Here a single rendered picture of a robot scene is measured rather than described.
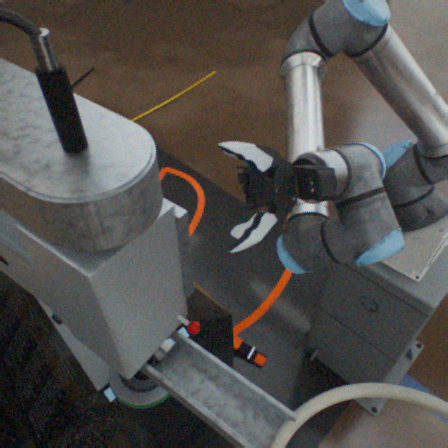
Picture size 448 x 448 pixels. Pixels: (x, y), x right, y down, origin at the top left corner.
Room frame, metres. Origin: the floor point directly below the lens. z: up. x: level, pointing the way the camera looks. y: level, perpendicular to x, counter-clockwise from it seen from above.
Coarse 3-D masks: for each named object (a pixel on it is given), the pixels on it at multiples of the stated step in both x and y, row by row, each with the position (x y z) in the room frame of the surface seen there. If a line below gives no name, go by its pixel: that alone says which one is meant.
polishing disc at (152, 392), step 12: (168, 348) 0.61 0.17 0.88; (108, 372) 0.54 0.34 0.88; (120, 384) 0.50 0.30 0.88; (132, 384) 0.50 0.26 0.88; (144, 384) 0.50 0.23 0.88; (156, 384) 0.50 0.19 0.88; (120, 396) 0.47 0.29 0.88; (132, 396) 0.47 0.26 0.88; (144, 396) 0.47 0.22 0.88; (156, 396) 0.47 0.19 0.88
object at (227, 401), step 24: (168, 360) 0.48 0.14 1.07; (192, 360) 0.48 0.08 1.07; (216, 360) 0.46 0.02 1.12; (168, 384) 0.40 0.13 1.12; (192, 384) 0.42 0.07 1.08; (216, 384) 0.42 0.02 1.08; (240, 384) 0.41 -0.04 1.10; (192, 408) 0.36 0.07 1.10; (216, 408) 0.36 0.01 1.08; (240, 408) 0.36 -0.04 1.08; (264, 408) 0.36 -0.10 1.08; (240, 432) 0.31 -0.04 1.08; (264, 432) 0.31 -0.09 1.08
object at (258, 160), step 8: (224, 144) 0.47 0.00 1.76; (232, 144) 0.47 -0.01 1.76; (240, 144) 0.48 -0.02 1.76; (248, 144) 0.48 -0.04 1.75; (224, 152) 0.51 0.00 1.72; (232, 152) 0.46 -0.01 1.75; (240, 152) 0.47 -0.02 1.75; (248, 152) 0.47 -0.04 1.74; (256, 152) 0.48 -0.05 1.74; (248, 160) 0.47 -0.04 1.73; (256, 160) 0.47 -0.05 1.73; (264, 160) 0.48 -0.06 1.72; (272, 160) 0.49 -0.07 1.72; (256, 168) 0.47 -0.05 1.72; (264, 168) 0.48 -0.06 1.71
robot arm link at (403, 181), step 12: (396, 144) 1.22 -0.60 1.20; (408, 144) 1.16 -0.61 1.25; (384, 156) 1.15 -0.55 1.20; (396, 156) 1.12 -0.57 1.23; (408, 156) 1.12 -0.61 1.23; (396, 168) 1.10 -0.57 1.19; (408, 168) 1.09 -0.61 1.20; (420, 168) 1.07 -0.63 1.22; (384, 180) 1.10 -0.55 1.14; (396, 180) 1.08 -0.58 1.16; (408, 180) 1.07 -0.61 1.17; (420, 180) 1.06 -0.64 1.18; (396, 192) 1.07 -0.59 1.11; (408, 192) 1.05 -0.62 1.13; (420, 192) 1.05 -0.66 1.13
